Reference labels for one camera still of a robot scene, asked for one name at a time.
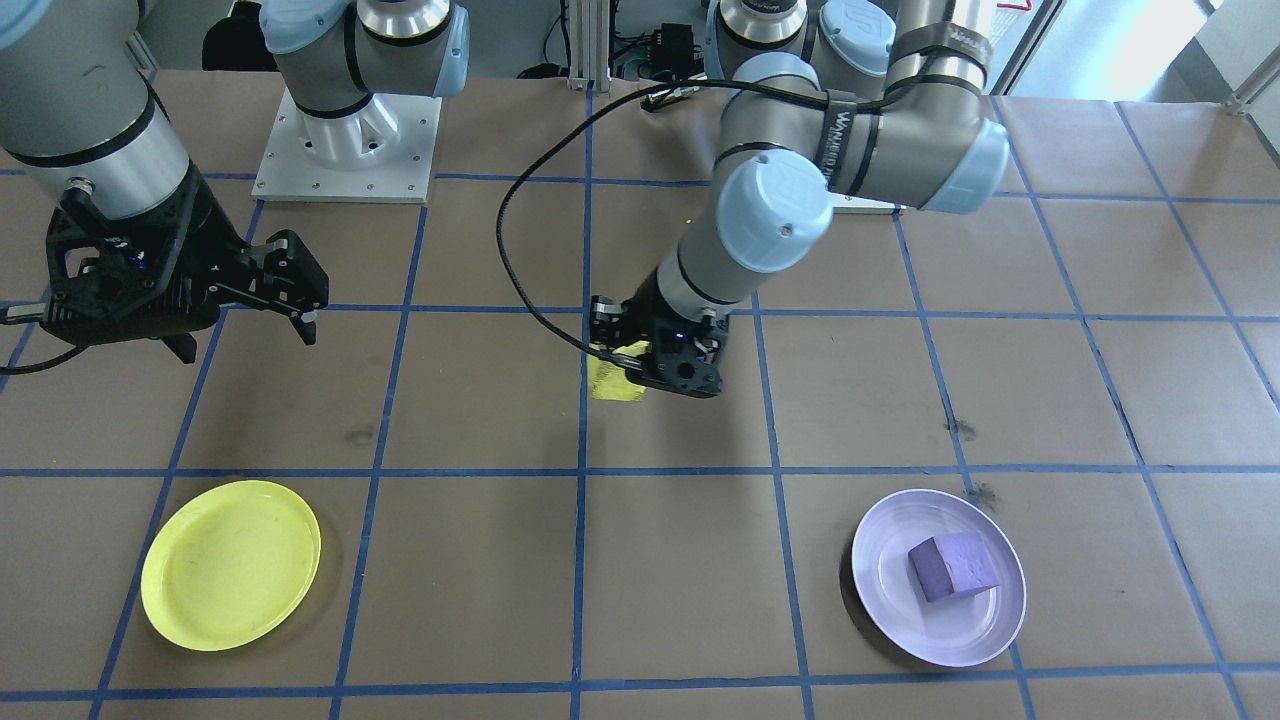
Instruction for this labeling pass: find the yellow foam block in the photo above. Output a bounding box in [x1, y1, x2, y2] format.
[588, 340, 649, 403]

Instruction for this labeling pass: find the purple foam block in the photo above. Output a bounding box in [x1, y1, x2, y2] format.
[906, 531, 1002, 604]

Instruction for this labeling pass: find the yellow plate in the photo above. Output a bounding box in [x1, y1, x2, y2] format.
[140, 480, 323, 653]

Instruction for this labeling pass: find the black bag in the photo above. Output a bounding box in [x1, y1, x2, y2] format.
[200, 0, 281, 73]

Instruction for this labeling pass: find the black power adapter box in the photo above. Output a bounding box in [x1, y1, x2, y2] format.
[650, 22, 701, 71]

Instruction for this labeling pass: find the purple plate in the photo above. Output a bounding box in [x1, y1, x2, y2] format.
[851, 488, 1028, 669]

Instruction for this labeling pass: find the grey metal bar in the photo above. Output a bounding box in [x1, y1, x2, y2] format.
[1228, 60, 1280, 116]

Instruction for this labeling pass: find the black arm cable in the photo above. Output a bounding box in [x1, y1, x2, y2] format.
[495, 80, 901, 356]

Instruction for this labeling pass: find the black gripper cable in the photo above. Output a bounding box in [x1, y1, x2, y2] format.
[0, 340, 91, 376]

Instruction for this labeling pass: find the grey slanted metal post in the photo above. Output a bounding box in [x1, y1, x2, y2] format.
[990, 0, 1061, 96]

